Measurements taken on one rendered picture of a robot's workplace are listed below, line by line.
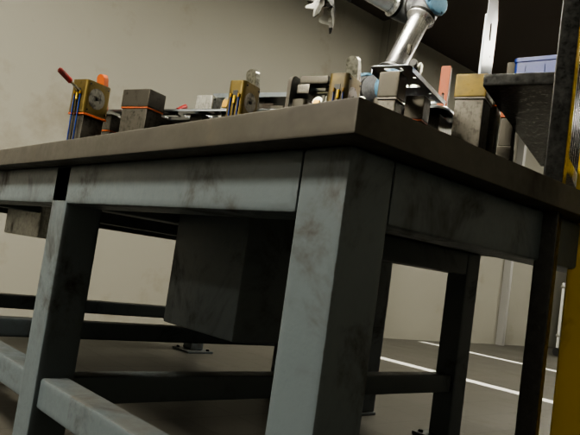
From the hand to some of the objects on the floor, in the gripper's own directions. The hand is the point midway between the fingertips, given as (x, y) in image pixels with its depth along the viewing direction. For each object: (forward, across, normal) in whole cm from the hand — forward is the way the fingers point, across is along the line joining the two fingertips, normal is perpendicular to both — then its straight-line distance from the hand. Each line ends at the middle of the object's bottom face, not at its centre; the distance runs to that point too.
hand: (324, 26), depth 232 cm
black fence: (+140, -1, +97) cm, 170 cm away
